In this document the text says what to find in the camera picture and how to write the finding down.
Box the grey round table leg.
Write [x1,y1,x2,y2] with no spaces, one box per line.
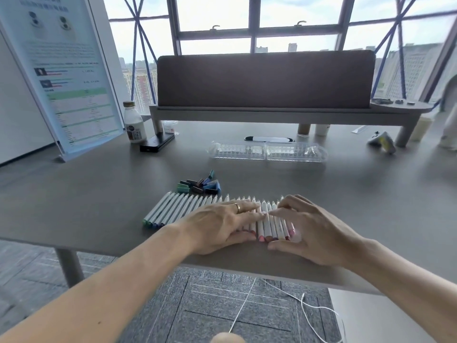
[54,248,85,288]

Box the person's right hand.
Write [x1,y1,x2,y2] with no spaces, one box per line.
[267,194,369,269]

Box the person's left forearm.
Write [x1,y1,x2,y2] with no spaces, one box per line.
[0,224,195,343]

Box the person's left hand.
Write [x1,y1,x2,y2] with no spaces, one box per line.
[168,200,268,256]

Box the clear plastic marker case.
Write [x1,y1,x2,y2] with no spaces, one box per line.
[208,141,328,163]

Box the black rectangular power bank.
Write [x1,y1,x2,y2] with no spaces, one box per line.
[139,131,176,153]

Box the stack of white paper cups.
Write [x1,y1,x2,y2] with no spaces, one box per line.
[439,103,457,151]

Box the white and yellow controller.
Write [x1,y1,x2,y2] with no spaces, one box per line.
[368,131,397,155]

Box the white milk bottle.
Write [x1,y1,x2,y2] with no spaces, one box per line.
[123,101,147,144]

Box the grey desk shelf riser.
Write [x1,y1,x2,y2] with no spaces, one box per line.
[149,100,433,148]

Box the grey mesh office chair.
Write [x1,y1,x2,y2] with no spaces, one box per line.
[439,75,457,113]

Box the cream paper cup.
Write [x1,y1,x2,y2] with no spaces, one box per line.
[410,116,433,141]

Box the set of blue-toned caps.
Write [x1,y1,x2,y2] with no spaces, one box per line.
[177,170,222,195]

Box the person's right forearm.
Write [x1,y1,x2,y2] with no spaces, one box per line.
[344,239,457,343]

